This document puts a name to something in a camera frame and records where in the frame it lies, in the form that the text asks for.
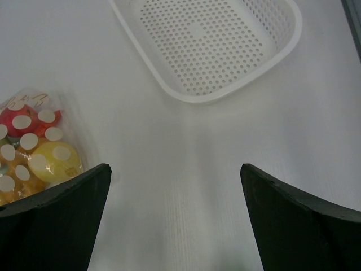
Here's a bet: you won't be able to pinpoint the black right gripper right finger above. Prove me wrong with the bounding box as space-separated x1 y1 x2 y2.
240 164 360 270

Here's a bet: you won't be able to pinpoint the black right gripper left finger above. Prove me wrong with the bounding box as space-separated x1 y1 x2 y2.
1 164 112 270

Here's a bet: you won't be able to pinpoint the yellow fake pear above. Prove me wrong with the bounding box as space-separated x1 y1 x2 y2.
28 141 83 183

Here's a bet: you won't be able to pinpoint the clear zip top bag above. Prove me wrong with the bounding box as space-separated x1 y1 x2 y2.
1 87 95 191

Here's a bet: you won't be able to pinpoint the orange fake fruit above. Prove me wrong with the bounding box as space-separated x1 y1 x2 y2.
1 151 46 205

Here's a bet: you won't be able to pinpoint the white perforated plastic basket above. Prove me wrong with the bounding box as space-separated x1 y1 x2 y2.
110 0 302 104

